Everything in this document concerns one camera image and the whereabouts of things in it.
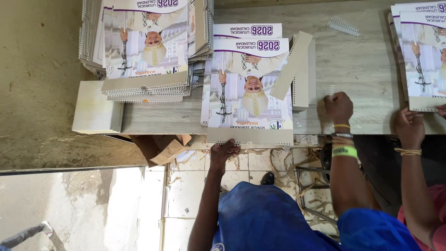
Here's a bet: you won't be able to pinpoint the printed wall calendar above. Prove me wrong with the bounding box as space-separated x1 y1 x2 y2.
201 23 283 126
206 38 294 146

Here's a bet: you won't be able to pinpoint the person's blue clothing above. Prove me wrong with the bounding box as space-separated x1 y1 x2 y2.
210 181 423 251

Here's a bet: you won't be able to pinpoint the brown string bracelets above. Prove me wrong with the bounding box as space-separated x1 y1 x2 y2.
331 137 355 148

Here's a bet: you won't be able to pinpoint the person's right hand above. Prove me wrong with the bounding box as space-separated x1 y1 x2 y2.
323 91 354 126

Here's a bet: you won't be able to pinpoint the yellow string bracelet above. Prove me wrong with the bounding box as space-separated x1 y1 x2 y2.
394 147 423 157

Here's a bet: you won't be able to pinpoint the stack of grey punched cardboards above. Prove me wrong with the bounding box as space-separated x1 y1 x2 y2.
291 34 317 113

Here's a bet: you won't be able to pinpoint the black shoe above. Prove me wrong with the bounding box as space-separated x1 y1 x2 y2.
259 171 276 186

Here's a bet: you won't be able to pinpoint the white spiral binding wire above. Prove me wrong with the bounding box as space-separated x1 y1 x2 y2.
327 15 361 37

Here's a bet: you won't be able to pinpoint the grey cardboard strip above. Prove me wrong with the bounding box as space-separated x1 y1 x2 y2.
269 31 314 101

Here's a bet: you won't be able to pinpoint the torn brown cardboard carton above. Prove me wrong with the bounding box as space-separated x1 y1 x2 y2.
130 134 193 168

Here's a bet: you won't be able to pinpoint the metal frame stool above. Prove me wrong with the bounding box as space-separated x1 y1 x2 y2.
295 143 339 224

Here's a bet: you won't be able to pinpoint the stack of wire-bound calendars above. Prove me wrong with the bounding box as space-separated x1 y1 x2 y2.
78 0 215 105

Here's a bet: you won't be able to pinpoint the green rubber wristband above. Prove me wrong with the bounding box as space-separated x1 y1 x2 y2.
332 146 359 159

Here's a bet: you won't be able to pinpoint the person's left hand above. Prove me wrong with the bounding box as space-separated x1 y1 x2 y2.
209 138 242 175

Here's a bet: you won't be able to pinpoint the stack of unbound calendars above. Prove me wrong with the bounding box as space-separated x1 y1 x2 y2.
387 1 446 113

